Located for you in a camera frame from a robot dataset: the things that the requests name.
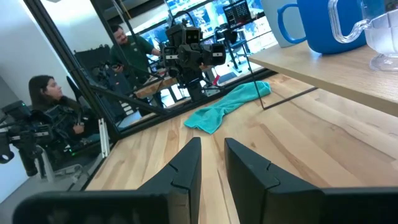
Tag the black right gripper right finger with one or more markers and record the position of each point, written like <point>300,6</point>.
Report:
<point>248,186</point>

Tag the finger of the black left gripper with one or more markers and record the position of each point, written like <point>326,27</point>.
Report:
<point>196,60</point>
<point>185,60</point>

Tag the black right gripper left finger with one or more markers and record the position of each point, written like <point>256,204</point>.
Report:
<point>183,186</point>

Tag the large blue mug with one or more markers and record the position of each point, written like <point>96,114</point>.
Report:
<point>317,28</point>

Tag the clear glass mug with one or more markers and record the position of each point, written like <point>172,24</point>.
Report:
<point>385,34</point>

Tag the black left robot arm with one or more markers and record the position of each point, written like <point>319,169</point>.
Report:
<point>192,85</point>

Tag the wooden shelf with black legs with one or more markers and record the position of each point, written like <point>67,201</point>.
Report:
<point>342,74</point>

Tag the black office chair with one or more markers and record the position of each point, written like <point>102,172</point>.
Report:
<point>231,37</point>

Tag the wooden background table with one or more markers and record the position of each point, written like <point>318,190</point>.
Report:
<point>152,87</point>

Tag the dark computer monitor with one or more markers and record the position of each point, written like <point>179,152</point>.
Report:
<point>237,14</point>

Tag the standing person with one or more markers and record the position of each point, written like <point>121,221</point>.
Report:
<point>130,53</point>

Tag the teal cloth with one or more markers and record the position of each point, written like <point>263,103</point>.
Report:
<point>217,113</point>

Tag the seated person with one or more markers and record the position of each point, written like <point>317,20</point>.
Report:
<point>46,90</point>

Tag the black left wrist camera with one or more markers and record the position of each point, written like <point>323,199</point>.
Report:
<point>192,35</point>

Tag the silver aluminium post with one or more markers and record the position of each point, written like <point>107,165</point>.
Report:
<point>104,140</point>

